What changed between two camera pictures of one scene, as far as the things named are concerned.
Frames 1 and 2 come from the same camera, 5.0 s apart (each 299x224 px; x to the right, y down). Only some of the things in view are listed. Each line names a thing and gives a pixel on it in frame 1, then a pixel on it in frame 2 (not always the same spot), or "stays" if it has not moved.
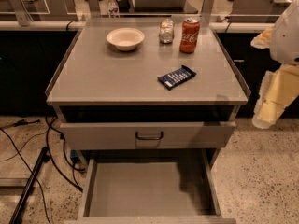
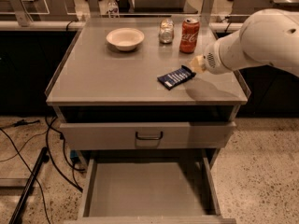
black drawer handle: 149,138 stays
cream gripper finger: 263,39 -> 211,60
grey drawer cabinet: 148,102 stays
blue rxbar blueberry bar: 176,77 stays
